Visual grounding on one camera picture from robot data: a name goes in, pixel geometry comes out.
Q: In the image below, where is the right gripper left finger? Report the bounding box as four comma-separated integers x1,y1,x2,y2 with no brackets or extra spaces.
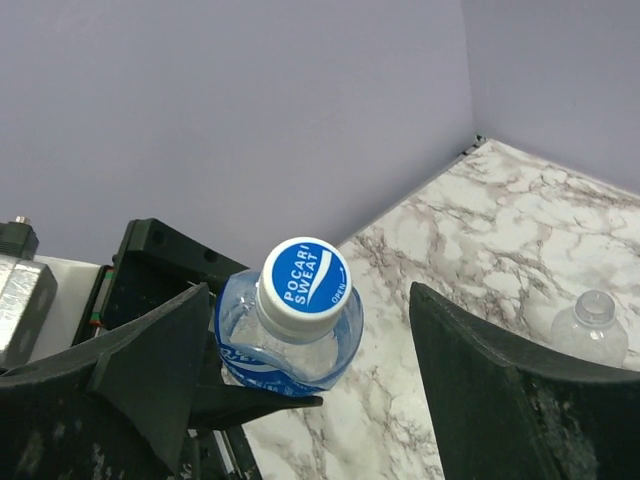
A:
1,284,210,479

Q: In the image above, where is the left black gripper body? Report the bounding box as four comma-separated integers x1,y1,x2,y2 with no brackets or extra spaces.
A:
72,218,246,345

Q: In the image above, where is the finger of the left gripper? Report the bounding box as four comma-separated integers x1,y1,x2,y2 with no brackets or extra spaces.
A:
189,372,323,430

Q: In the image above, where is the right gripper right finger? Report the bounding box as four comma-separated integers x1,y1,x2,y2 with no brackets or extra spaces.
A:
409,282,639,479

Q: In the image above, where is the blue label Pocari bottle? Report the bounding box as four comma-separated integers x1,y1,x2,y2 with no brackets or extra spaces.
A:
213,237,364,397

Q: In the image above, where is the clear unlabelled plastic bottle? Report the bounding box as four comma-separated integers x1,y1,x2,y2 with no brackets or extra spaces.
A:
550,290,629,368

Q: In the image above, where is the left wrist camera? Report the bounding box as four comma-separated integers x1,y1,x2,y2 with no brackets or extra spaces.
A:
0,216,58,371

